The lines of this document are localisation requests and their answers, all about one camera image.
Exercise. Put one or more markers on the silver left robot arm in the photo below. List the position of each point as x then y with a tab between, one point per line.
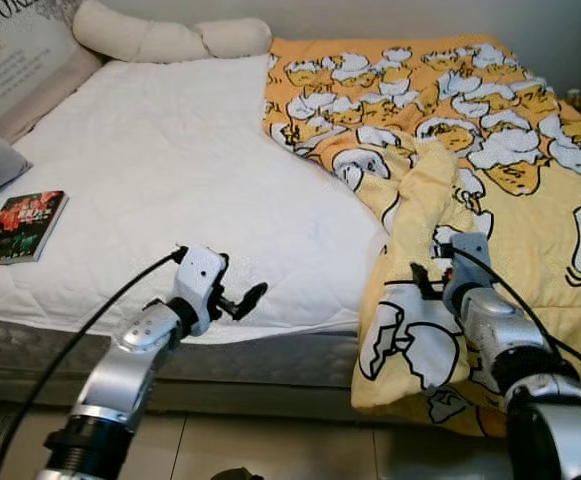
130	360

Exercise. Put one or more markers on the dark robot foot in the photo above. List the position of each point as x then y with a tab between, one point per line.
237	474

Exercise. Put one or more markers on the grey bed base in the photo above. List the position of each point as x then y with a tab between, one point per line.
270	365

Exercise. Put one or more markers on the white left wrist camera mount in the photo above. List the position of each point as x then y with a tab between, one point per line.
198	285

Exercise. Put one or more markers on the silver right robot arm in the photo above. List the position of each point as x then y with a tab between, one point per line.
560	430

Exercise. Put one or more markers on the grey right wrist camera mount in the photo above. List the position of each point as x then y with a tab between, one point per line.
470	265

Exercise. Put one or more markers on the white quilted mattress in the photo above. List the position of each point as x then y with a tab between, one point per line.
170	170

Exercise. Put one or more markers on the printed padded headboard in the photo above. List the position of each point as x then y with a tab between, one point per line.
10	70

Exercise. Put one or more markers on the dark green cover book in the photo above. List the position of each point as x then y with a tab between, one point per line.
20	225

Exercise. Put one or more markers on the beige bolster pillow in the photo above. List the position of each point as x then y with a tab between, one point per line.
150	38

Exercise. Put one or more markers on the yellow cartoon egg blanket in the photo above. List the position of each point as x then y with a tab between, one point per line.
530	250

